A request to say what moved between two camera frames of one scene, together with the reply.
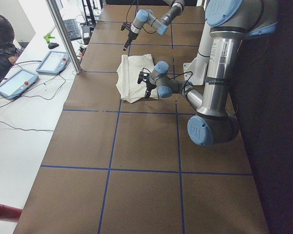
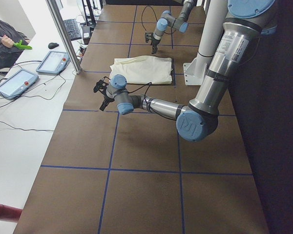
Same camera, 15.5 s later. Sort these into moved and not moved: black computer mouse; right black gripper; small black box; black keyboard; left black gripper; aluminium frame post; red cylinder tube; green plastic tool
Moved: left black gripper; green plastic tool; right black gripper
Not moved: small black box; black computer mouse; aluminium frame post; red cylinder tube; black keyboard
